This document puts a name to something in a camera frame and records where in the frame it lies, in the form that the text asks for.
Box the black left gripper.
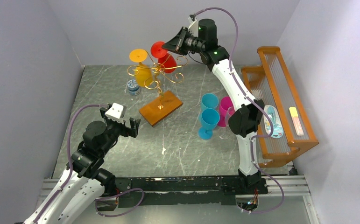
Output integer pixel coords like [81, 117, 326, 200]
[99, 109, 140, 155]

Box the red wine glass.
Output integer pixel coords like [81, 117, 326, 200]
[150, 41, 177, 73]

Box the light blue wine glass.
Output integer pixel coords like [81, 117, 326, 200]
[201, 93, 219, 111]

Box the dark blue wine glass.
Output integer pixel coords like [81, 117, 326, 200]
[198, 108, 220, 140]

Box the pink wine glass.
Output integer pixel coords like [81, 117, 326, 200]
[218, 97, 235, 127]

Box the clear wine glass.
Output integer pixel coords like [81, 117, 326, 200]
[218, 106, 235, 140]

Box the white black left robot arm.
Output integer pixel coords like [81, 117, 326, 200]
[24, 117, 141, 224]

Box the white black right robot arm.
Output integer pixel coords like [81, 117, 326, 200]
[162, 17, 264, 194]

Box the wooden rack base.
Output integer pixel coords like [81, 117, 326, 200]
[139, 91, 183, 126]

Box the yellow wine glass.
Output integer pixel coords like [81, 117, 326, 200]
[128, 49, 153, 87]

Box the blue cleaning gel jar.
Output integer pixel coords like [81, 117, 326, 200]
[127, 79, 141, 96]

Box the wooden tiered shelf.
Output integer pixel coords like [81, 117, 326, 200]
[241, 46, 319, 168]

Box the blue blister pack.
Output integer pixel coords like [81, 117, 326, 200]
[264, 105, 284, 139]

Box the yellow orange marker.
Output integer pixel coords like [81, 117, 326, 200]
[289, 107, 304, 136]

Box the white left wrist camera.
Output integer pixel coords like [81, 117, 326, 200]
[105, 103, 127, 122]

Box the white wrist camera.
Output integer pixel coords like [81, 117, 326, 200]
[188, 15, 199, 37]
[105, 103, 127, 122]

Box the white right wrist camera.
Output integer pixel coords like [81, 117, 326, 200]
[188, 15, 199, 37]

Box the gold wire glass rack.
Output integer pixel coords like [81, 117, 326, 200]
[127, 52, 189, 97]

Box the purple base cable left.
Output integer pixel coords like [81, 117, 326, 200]
[94, 188, 145, 217]

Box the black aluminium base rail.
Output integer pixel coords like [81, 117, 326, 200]
[40, 175, 311, 208]

